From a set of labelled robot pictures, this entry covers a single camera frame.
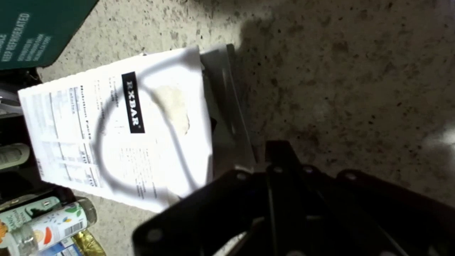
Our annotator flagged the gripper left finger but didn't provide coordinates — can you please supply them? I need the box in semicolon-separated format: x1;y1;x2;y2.
132;140;285;256

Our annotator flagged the black tray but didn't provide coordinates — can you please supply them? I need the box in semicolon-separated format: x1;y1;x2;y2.
0;68;76;214

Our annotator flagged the bottle with green label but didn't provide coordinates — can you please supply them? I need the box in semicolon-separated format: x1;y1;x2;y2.
0;196;63;230

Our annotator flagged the dark green cardboard box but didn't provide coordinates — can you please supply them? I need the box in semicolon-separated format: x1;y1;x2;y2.
0;0;100;70

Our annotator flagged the gold foil packet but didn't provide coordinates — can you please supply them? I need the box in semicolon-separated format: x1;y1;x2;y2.
71;229;107;256

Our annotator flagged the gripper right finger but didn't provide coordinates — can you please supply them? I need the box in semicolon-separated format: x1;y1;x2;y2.
281;140;455;256

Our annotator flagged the clear bottle with white label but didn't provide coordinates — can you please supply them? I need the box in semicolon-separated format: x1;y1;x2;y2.
0;198;98;256

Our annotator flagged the white printed cardboard box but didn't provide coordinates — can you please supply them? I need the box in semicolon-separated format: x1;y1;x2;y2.
18;44;257;214

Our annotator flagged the blue and white packet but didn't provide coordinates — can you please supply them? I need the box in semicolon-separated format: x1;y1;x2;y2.
36;238;84;256

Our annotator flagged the small pale bottle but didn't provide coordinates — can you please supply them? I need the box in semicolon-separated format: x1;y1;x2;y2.
0;143;31;170

